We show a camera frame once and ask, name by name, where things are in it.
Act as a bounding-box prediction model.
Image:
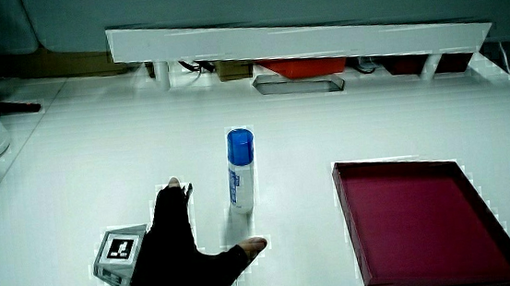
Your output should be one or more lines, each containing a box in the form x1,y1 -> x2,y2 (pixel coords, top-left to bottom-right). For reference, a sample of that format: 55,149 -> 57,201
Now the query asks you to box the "person's left hand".
85,169 -> 272,286

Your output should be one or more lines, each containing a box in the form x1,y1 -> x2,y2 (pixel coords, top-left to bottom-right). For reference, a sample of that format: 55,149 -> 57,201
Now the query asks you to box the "blue-capped white glue stick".
222,126 -> 261,216

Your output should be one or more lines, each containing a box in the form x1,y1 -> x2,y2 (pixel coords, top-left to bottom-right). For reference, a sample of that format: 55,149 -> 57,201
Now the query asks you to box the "white desk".
0,30 -> 510,286

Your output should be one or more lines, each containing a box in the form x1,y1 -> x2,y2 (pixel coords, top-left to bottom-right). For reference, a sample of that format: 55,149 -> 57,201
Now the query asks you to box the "white desk riser shelf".
104,0 -> 497,108

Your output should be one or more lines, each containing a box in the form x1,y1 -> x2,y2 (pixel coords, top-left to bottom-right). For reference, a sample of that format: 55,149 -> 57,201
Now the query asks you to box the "brown cardboard box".
213,58 -> 255,84

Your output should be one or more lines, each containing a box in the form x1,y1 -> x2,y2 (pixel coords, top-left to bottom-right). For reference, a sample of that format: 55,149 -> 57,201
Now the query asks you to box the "black pen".
0,97 -> 43,116

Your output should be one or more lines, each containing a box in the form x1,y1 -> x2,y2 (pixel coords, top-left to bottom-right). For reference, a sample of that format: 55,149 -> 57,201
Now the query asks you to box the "large cardboard box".
0,37 -> 138,87

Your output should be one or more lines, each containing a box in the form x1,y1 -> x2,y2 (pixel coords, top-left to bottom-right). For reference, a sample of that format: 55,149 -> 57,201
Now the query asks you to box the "orange box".
255,52 -> 349,84

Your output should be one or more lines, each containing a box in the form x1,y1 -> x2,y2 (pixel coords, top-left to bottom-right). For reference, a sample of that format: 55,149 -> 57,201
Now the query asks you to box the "dark red square tray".
330,147 -> 510,286

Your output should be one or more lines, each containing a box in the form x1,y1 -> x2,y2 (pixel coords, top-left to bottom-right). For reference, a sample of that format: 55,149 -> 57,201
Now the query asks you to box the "dark red box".
379,48 -> 476,80

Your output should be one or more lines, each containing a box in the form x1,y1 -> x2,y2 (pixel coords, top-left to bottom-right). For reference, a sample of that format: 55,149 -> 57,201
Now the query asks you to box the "black cable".
176,56 -> 217,77

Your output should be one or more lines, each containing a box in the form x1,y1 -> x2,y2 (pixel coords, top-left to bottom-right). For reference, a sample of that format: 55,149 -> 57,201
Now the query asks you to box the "grey metal bracket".
251,66 -> 347,101

